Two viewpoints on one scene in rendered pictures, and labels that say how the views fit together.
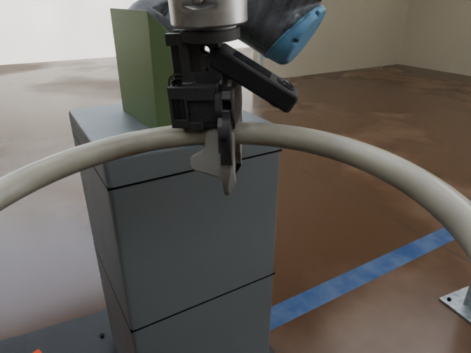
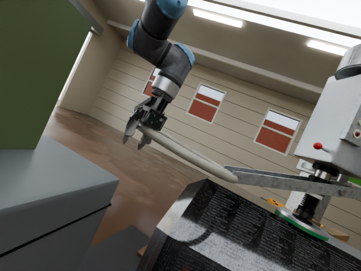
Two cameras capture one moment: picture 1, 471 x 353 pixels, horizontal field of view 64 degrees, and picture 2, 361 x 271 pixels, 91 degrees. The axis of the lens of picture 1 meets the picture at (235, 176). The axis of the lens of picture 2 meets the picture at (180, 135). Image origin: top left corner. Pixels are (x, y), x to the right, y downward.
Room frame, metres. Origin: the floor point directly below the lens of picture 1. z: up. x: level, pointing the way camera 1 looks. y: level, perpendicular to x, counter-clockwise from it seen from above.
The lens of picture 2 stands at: (0.83, 0.54, 0.98)
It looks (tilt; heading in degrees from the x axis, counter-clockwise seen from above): 0 degrees down; 224
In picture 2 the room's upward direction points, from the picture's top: 25 degrees clockwise
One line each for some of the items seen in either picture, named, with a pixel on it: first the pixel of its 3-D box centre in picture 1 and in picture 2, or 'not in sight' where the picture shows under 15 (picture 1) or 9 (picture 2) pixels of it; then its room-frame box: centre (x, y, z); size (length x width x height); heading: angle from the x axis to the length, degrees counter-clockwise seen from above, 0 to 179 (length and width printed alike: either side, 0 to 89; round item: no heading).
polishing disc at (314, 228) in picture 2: not in sight; (301, 220); (-0.25, 0.45, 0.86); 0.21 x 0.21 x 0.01
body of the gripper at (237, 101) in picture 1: (207, 78); (154, 109); (0.48, 0.03, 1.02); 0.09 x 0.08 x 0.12; 81
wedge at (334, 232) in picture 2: not in sight; (333, 232); (-1.08, 0.57, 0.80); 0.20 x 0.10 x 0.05; 153
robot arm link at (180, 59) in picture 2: not in sight; (176, 66); (0.48, 0.03, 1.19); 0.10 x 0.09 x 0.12; 155
